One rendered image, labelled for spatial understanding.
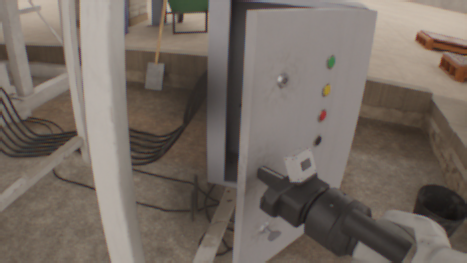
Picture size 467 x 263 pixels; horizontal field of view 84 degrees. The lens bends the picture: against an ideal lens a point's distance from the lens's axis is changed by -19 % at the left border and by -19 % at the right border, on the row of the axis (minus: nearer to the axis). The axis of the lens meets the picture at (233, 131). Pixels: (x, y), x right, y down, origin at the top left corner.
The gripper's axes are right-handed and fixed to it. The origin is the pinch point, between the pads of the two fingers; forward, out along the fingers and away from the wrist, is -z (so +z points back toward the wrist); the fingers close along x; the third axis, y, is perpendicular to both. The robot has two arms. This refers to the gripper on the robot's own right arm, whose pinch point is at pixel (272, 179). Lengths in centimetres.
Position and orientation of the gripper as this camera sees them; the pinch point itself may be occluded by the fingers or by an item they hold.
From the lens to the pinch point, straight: 55.6
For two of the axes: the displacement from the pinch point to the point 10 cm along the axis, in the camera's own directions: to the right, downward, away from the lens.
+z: 6.5, 3.9, -6.5
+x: -7.6, 2.9, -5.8
